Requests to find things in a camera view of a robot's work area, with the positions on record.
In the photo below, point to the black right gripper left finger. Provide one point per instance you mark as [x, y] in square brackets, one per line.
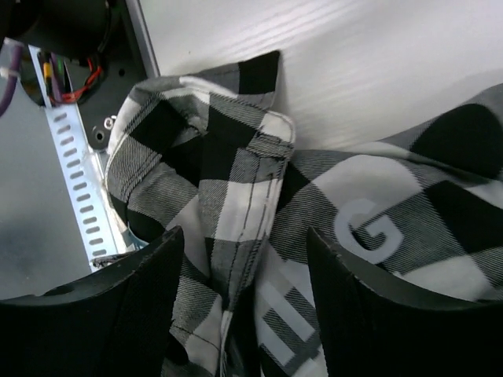
[114, 322]

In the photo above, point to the slotted grey cable duct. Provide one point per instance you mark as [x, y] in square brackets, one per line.
[81, 171]

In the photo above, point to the black white checkered shirt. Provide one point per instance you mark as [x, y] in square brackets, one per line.
[206, 152]

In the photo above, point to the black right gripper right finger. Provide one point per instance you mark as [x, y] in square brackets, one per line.
[373, 323]

